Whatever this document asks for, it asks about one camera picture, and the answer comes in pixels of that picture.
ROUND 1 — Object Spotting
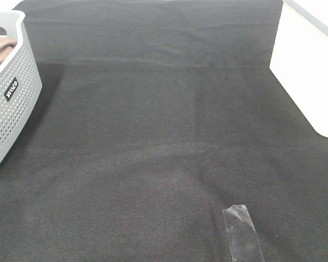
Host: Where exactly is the grey perforated plastic basket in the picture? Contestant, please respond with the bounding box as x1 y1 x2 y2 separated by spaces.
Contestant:
0 10 42 163

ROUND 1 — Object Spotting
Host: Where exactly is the clear adhesive tape strip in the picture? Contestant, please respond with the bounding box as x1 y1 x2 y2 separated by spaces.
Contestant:
223 205 265 262

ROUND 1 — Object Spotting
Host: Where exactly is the white plastic bin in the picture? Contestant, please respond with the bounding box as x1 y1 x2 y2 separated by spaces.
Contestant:
270 1 328 138

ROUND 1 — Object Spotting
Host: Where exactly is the black table cloth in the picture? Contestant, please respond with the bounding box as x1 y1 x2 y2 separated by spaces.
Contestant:
0 1 328 261

